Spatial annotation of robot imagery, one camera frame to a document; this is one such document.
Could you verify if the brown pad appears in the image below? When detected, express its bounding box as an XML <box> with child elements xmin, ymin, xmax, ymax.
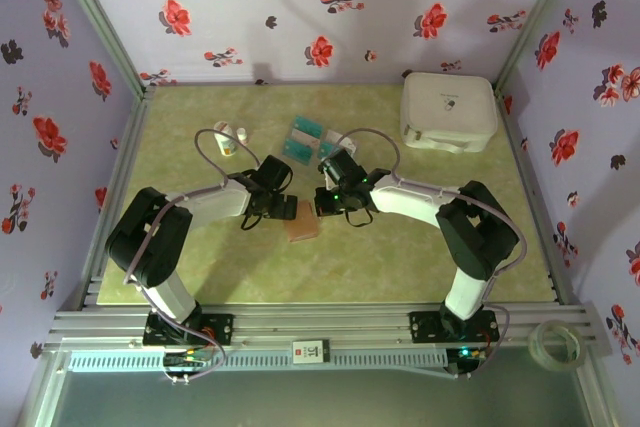
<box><xmin>283</xmin><ymin>199</ymin><xmax>320</xmax><ymax>244</ymax></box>

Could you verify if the white red credit card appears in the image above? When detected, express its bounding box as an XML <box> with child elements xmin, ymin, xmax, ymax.
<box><xmin>326</xmin><ymin>129</ymin><xmax>360</xmax><ymax>152</ymax></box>

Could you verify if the teal packets group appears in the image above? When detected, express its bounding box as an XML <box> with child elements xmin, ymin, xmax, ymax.
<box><xmin>279</xmin><ymin>114</ymin><xmax>361</xmax><ymax>186</ymax></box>

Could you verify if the large white pill bottle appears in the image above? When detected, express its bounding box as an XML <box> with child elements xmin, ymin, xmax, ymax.
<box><xmin>213</xmin><ymin>120</ymin><xmax>239</xmax><ymax>158</ymax></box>

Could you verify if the white zip case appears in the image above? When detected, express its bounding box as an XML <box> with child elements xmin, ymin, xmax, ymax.
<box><xmin>398</xmin><ymin>71</ymin><xmax>500</xmax><ymax>154</ymax></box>

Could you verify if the white label tag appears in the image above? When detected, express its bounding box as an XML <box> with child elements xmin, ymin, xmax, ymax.
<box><xmin>291</xmin><ymin>339</ymin><xmax>331</xmax><ymax>366</ymax></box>

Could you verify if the small controller board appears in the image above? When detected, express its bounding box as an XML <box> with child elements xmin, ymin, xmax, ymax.
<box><xmin>163</xmin><ymin>352</ymin><xmax>211</xmax><ymax>372</ymax></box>
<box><xmin>448</xmin><ymin>344</ymin><xmax>494</xmax><ymax>367</ymax></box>

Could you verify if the clear tape roll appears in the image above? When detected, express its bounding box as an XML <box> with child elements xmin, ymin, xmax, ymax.
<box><xmin>528</xmin><ymin>319</ymin><xmax>587</xmax><ymax>373</ymax></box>

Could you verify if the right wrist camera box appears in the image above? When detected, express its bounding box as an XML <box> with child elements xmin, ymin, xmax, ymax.
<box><xmin>318</xmin><ymin>148</ymin><xmax>365</xmax><ymax>187</ymax></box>

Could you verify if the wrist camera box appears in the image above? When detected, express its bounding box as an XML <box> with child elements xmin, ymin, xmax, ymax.
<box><xmin>257</xmin><ymin>155</ymin><xmax>295</xmax><ymax>192</ymax></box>
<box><xmin>318</xmin><ymin>148</ymin><xmax>365</xmax><ymax>187</ymax></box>

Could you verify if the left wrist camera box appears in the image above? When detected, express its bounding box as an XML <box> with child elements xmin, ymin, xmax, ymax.
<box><xmin>257</xmin><ymin>155</ymin><xmax>295</xmax><ymax>192</ymax></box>

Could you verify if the lavender right arm cable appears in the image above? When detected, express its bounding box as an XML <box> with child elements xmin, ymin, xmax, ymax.
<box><xmin>337</xmin><ymin>127</ymin><xmax>530</xmax><ymax>381</ymax></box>

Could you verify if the lavender arm cable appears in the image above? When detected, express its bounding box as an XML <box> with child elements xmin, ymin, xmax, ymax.
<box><xmin>122</xmin><ymin>129</ymin><xmax>261</xmax><ymax>386</ymax></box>
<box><xmin>337</xmin><ymin>127</ymin><xmax>530</xmax><ymax>381</ymax></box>

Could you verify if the lavender left arm cable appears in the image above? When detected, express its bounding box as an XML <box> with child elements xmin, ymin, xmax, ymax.
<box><xmin>122</xmin><ymin>129</ymin><xmax>261</xmax><ymax>386</ymax></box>

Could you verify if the white slotted cable duct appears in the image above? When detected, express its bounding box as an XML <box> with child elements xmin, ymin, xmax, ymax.
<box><xmin>67</xmin><ymin>349</ymin><xmax>449</xmax><ymax>373</ymax></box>

